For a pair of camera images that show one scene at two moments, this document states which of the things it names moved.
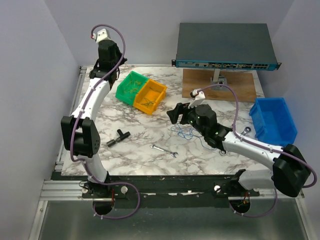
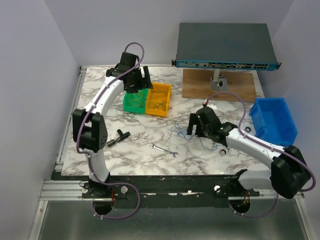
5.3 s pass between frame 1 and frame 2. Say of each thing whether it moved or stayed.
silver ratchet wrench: stayed
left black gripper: moved
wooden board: stayed
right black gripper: moved
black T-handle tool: stayed
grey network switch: stayed
